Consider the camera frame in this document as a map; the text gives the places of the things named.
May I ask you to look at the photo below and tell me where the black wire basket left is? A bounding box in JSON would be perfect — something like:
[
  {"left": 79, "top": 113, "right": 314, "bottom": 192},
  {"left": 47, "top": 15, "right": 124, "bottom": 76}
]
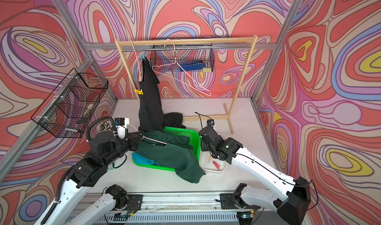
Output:
[{"left": 31, "top": 69, "right": 109, "bottom": 138}]

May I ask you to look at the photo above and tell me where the metal rail base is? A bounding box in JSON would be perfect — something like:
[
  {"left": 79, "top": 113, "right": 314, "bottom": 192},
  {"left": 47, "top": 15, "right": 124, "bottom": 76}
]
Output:
[{"left": 90, "top": 187, "right": 282, "bottom": 225}]

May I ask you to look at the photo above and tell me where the pink hanger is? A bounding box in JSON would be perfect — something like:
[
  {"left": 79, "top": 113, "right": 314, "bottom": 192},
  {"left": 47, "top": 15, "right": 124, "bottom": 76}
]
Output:
[
  {"left": 151, "top": 38, "right": 212, "bottom": 98},
  {"left": 127, "top": 123, "right": 168, "bottom": 145},
  {"left": 130, "top": 40, "right": 142, "bottom": 90}
]

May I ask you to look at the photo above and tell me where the white plastic tray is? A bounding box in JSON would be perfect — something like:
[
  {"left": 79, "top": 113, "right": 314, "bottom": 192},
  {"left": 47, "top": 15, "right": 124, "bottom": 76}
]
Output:
[{"left": 199, "top": 147, "right": 228, "bottom": 173}]

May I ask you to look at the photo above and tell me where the red clothespin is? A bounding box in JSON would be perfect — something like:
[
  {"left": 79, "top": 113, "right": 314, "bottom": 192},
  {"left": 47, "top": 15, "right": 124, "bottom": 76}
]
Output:
[{"left": 212, "top": 161, "right": 220, "bottom": 170}]

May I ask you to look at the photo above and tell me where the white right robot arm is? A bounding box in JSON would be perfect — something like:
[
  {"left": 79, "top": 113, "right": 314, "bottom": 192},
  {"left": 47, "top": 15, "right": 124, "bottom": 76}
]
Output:
[{"left": 198, "top": 126, "right": 311, "bottom": 225}]

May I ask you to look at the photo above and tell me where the wooden clothes rack frame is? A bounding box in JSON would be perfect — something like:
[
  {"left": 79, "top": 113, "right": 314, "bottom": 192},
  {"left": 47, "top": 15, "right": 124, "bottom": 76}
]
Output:
[{"left": 115, "top": 35, "right": 258, "bottom": 134}]

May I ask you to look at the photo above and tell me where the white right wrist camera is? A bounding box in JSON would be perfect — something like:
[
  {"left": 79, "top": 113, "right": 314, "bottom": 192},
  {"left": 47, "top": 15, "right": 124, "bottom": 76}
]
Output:
[{"left": 207, "top": 119, "right": 215, "bottom": 127}]

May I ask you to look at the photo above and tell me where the black wire basket back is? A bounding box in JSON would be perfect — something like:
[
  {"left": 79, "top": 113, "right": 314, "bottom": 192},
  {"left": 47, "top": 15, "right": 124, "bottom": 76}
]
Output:
[{"left": 148, "top": 43, "right": 215, "bottom": 73}]

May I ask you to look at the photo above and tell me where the black t-shirt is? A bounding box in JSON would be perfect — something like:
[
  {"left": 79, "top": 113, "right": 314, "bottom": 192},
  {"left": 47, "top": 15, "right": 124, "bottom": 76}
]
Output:
[{"left": 138, "top": 58, "right": 187, "bottom": 132}]

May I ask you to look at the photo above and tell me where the blue stapler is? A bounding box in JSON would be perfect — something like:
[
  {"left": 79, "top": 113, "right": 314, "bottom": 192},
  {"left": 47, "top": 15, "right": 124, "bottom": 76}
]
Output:
[{"left": 180, "top": 61, "right": 206, "bottom": 72}]

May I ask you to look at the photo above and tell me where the pine cone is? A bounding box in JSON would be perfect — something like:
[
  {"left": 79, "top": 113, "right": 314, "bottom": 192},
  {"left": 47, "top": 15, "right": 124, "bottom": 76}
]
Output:
[{"left": 96, "top": 120, "right": 114, "bottom": 133}]

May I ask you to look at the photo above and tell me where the dark green t-shirt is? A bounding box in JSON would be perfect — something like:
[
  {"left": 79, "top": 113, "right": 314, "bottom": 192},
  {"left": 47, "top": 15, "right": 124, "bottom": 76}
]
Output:
[{"left": 137, "top": 130, "right": 205, "bottom": 183}]

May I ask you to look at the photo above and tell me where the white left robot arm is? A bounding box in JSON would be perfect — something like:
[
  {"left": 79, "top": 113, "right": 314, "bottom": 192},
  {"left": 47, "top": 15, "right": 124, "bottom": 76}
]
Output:
[{"left": 36, "top": 116, "right": 144, "bottom": 225}]

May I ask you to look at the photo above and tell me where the green perforated plastic basket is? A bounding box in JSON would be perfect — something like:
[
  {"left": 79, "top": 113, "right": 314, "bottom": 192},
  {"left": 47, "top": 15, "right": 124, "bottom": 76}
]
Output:
[{"left": 132, "top": 127, "right": 205, "bottom": 183}]

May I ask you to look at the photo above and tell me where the teal t-shirt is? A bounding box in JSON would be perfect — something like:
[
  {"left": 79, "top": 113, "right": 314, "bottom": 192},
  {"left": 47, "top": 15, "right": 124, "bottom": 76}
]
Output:
[{"left": 132, "top": 153, "right": 158, "bottom": 166}]

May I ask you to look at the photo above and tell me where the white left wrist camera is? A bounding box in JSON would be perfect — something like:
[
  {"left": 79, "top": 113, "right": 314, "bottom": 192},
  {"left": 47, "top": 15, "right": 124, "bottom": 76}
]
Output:
[{"left": 114, "top": 117, "right": 130, "bottom": 141}]

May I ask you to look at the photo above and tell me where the black wire basket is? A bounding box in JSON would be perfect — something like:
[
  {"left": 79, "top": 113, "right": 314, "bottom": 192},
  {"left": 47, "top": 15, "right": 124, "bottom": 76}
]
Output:
[
  {"left": 31, "top": 69, "right": 109, "bottom": 138},
  {"left": 148, "top": 43, "right": 215, "bottom": 73}
]

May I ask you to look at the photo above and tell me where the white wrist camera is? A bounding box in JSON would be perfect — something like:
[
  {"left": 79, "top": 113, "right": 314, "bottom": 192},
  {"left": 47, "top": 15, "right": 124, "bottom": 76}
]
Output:
[
  {"left": 114, "top": 117, "right": 130, "bottom": 141},
  {"left": 207, "top": 119, "right": 215, "bottom": 127}
]

